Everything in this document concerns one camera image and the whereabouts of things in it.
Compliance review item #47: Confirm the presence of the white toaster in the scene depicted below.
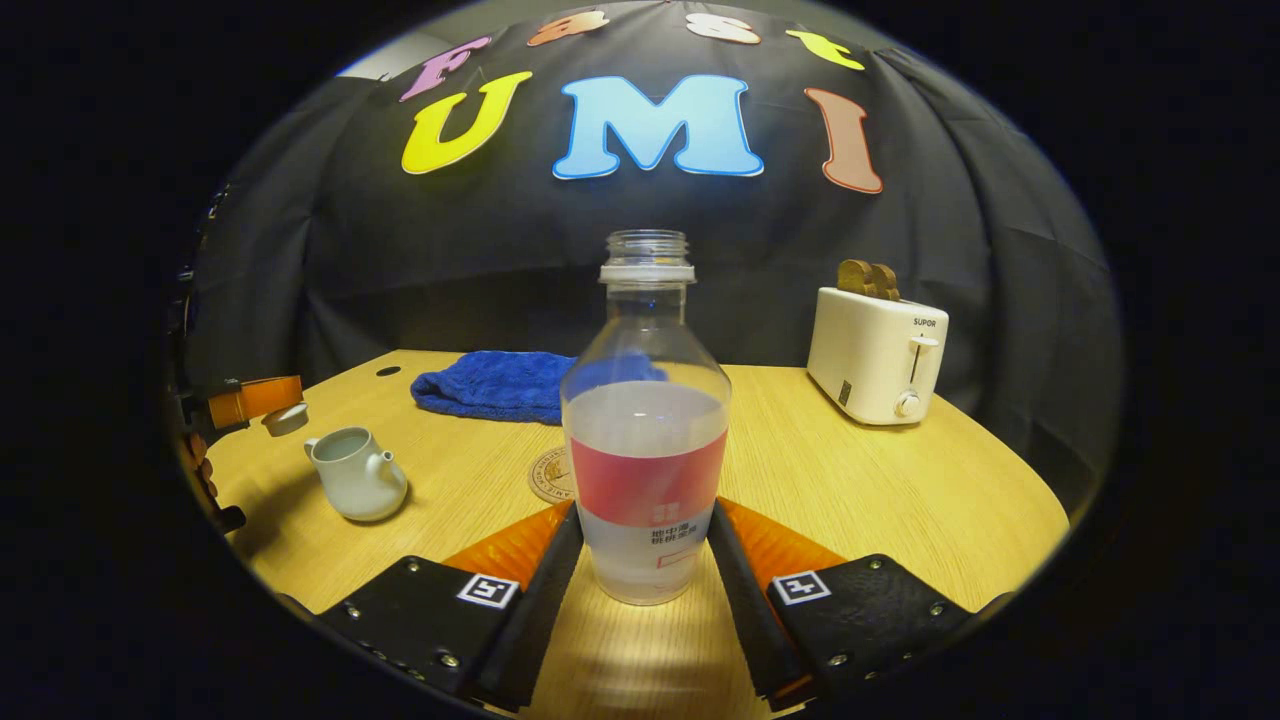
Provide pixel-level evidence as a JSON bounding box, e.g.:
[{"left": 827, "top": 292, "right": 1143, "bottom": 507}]
[{"left": 806, "top": 286, "right": 950, "bottom": 427}]

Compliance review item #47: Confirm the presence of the clear plastic water bottle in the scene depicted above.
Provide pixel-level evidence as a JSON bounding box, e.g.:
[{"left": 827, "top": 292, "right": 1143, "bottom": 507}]
[{"left": 560, "top": 229, "right": 733, "bottom": 607}]

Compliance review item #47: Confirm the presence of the white ceramic teacup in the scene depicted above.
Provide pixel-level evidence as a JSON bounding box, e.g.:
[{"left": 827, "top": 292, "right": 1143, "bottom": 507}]
[{"left": 304, "top": 427, "right": 409, "bottom": 523}]

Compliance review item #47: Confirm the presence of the blue towel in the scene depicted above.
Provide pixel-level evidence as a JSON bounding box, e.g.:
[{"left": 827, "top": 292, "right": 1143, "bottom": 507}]
[{"left": 410, "top": 350, "right": 671, "bottom": 426}]

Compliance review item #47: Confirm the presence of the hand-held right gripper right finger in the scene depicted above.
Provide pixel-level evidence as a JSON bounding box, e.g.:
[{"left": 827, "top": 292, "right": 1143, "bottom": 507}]
[{"left": 705, "top": 497, "right": 976, "bottom": 713}]

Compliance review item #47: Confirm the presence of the black backdrop cloth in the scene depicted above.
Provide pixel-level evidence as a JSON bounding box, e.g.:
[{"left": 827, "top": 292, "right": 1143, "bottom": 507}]
[{"left": 175, "top": 0, "right": 1126, "bottom": 521}]

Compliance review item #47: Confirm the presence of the round brown coaster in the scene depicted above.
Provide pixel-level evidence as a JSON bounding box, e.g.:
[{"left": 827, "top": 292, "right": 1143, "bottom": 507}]
[{"left": 528, "top": 446, "right": 578, "bottom": 505}]

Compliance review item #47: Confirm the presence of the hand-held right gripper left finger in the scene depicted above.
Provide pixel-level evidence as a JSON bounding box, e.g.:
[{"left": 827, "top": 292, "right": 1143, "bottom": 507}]
[{"left": 315, "top": 500, "right": 586, "bottom": 713}]

